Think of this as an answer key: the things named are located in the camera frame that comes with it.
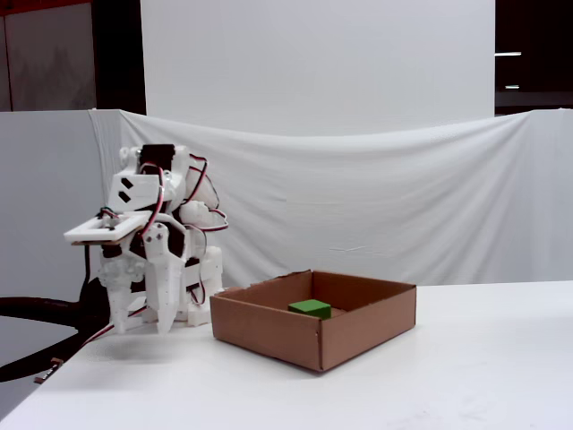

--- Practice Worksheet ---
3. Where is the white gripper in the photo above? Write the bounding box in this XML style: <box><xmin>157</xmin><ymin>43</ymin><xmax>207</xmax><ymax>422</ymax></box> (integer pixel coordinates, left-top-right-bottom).
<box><xmin>98</xmin><ymin>214</ymin><xmax>187</xmax><ymax>335</ymax></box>

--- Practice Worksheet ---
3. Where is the green cube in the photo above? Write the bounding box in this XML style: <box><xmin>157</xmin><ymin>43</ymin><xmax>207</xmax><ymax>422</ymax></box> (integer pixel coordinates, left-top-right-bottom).
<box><xmin>287</xmin><ymin>298</ymin><xmax>333</xmax><ymax>322</ymax></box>

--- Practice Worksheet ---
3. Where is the brown cardboard box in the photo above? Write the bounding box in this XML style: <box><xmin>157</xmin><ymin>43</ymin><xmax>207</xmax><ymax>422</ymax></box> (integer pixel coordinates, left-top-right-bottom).
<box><xmin>209</xmin><ymin>269</ymin><xmax>418</xmax><ymax>373</ymax></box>

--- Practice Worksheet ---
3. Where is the black curved tube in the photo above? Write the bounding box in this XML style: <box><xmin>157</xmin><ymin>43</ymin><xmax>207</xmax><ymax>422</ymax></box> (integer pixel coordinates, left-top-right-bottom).
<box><xmin>0</xmin><ymin>277</ymin><xmax>115</xmax><ymax>383</ymax></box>

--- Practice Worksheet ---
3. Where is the small brown table clamp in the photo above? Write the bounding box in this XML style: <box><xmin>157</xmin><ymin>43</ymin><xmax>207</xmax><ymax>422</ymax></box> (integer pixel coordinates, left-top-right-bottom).
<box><xmin>34</xmin><ymin>357</ymin><xmax>62</xmax><ymax>384</ymax></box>

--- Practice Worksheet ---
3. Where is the grey partition panel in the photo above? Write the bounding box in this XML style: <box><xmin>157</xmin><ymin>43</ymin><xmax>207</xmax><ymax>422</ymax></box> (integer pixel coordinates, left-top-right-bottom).
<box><xmin>0</xmin><ymin>110</ymin><xmax>124</xmax><ymax>302</ymax></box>

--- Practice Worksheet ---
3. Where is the brown background door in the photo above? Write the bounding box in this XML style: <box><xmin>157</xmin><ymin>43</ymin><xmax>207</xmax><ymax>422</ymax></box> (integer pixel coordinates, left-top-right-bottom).
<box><xmin>0</xmin><ymin>0</ymin><xmax>98</xmax><ymax>113</ymax></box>

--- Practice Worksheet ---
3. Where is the white draped cloth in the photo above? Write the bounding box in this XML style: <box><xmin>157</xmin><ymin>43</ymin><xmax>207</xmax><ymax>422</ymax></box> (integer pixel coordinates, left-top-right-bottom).
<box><xmin>87</xmin><ymin>108</ymin><xmax>573</xmax><ymax>290</ymax></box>

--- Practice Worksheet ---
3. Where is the white backdrop panel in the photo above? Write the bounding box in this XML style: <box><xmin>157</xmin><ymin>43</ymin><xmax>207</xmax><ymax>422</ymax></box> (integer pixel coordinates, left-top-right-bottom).
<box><xmin>140</xmin><ymin>0</ymin><xmax>497</xmax><ymax>136</ymax></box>

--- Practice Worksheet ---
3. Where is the red white base cable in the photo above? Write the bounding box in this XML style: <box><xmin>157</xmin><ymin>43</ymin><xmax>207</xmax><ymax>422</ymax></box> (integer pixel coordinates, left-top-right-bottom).
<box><xmin>79</xmin><ymin>306</ymin><xmax>149</xmax><ymax>349</ymax></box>

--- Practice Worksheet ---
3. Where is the black camera cable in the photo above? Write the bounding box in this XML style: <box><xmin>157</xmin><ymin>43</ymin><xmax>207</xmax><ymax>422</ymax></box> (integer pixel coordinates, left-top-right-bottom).
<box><xmin>79</xmin><ymin>244</ymin><xmax>93</xmax><ymax>305</ymax></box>

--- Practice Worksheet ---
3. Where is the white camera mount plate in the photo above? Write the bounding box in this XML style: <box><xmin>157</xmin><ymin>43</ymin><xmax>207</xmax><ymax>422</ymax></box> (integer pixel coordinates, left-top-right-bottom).
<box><xmin>62</xmin><ymin>211</ymin><xmax>154</xmax><ymax>247</ymax></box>

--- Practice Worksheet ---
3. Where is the red black servo cable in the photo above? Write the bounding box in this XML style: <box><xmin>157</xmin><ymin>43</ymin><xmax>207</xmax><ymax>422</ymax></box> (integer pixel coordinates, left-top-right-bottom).
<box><xmin>138</xmin><ymin>154</ymin><xmax>230</xmax><ymax>234</ymax></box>

